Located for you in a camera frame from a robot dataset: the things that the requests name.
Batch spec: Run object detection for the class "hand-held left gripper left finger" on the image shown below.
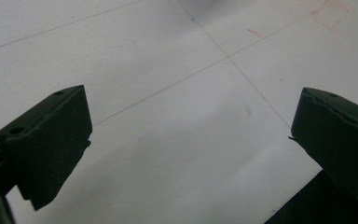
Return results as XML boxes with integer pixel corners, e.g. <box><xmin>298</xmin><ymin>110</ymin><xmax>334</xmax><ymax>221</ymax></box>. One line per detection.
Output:
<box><xmin>0</xmin><ymin>84</ymin><xmax>93</xmax><ymax>211</ymax></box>

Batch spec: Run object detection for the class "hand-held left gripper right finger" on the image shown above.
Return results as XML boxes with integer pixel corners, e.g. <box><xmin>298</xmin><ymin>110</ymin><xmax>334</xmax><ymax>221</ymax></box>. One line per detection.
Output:
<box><xmin>288</xmin><ymin>87</ymin><xmax>358</xmax><ymax>202</ymax></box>

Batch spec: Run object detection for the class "white table cover sheet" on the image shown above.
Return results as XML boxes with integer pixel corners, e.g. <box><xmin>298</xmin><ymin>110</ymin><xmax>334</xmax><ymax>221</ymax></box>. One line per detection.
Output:
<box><xmin>0</xmin><ymin>0</ymin><xmax>358</xmax><ymax>224</ymax></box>

